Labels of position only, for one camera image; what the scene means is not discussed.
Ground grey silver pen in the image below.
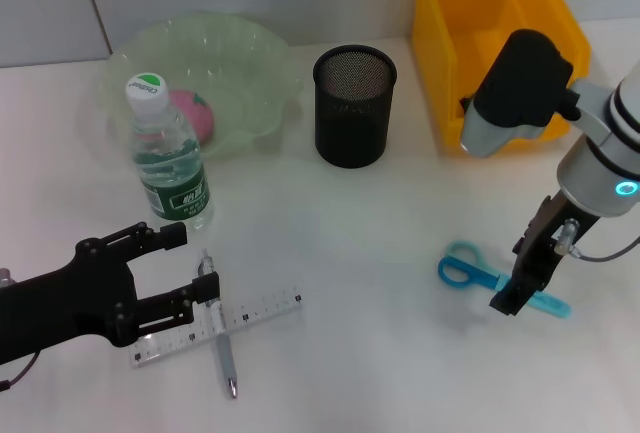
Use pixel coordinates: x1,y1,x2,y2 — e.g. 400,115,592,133
197,248,239,400

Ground yellow plastic bin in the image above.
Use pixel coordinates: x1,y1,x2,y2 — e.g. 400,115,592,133
412,0,592,147

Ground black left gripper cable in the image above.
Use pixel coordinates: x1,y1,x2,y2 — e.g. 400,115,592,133
0,267,40,393

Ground pink toy peach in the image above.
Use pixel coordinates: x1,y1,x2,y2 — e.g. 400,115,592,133
167,88,217,144

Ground clear bottle green label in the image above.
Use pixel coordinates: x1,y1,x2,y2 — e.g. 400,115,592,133
124,71,214,234

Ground transparent plastic ruler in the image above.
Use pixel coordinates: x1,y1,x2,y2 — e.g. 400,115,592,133
128,282,304,370

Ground translucent green fruit bowl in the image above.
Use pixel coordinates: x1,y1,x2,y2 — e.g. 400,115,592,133
102,11,305,159

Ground black mesh pen holder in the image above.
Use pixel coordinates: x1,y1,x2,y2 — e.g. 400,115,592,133
312,43,399,169

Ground blue scissors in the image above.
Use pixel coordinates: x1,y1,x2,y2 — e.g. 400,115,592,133
437,240,573,320

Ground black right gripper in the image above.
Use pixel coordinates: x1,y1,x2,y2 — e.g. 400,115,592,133
488,194,600,318

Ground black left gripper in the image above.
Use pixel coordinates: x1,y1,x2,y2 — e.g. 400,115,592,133
0,220,222,368

